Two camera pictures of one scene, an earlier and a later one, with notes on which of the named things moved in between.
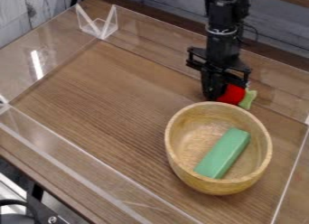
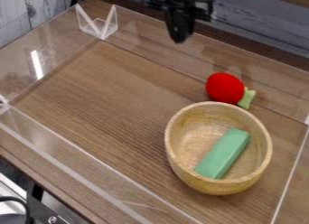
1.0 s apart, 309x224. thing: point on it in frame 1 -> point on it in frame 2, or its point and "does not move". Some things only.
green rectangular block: x=224 y=154 does not move
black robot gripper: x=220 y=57 -> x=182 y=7
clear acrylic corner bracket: x=100 y=28 does not move
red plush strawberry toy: x=237 y=95 does not move
